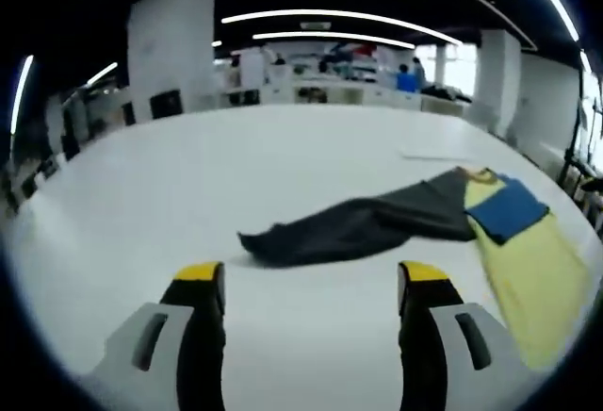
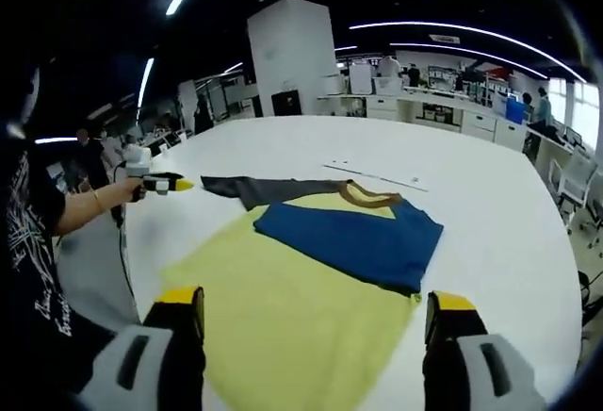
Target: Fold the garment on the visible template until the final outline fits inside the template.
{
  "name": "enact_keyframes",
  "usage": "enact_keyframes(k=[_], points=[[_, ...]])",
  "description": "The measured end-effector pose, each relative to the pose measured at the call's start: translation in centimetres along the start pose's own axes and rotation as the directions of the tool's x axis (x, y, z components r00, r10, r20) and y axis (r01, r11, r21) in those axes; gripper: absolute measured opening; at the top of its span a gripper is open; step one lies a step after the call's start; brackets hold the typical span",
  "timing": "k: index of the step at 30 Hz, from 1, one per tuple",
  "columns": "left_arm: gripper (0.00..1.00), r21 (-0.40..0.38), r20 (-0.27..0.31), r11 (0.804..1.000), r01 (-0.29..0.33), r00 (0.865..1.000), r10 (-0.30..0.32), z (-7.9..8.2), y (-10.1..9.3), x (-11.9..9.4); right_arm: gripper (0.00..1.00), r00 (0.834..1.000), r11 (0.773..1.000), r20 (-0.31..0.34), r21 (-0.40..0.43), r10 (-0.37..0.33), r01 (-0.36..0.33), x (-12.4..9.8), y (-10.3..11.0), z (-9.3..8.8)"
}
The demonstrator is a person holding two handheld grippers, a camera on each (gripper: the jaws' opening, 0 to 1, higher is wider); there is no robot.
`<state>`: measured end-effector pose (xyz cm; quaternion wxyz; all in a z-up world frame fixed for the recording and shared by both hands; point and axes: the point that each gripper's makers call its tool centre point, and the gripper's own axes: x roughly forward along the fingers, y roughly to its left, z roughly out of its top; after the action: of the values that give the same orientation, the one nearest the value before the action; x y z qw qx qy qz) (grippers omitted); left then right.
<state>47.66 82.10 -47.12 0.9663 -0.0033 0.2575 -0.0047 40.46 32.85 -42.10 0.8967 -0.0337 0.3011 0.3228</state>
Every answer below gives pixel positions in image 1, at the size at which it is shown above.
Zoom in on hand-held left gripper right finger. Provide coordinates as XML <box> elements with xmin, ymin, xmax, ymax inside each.
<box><xmin>397</xmin><ymin>259</ymin><xmax>519</xmax><ymax>411</ymax></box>

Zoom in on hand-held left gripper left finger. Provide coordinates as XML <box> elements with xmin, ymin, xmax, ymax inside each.
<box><xmin>87</xmin><ymin>261</ymin><xmax>227</xmax><ymax>411</ymax></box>

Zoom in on yellow grey blue garment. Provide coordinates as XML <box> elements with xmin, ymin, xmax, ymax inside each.
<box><xmin>236</xmin><ymin>165</ymin><xmax>593</xmax><ymax>370</ymax></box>

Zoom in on dark clothes pile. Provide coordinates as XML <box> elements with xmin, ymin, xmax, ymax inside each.
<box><xmin>420</xmin><ymin>83</ymin><xmax>472</xmax><ymax>104</ymax></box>

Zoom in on white counter row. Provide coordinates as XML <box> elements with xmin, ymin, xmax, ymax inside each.
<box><xmin>197</xmin><ymin>78</ymin><xmax>467</xmax><ymax>115</ymax></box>

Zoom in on white square pillar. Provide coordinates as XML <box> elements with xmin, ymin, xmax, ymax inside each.
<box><xmin>473</xmin><ymin>28</ymin><xmax>524</xmax><ymax>132</ymax></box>
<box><xmin>126</xmin><ymin>0</ymin><xmax>216</xmax><ymax>123</ymax></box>

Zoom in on white tall cabinet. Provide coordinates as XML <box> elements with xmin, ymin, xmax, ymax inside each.
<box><xmin>239</xmin><ymin>50</ymin><xmax>265</xmax><ymax>90</ymax></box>

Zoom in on red blue wall banner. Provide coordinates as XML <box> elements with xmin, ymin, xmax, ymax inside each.
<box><xmin>324</xmin><ymin>41</ymin><xmax>378</xmax><ymax>63</ymax></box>

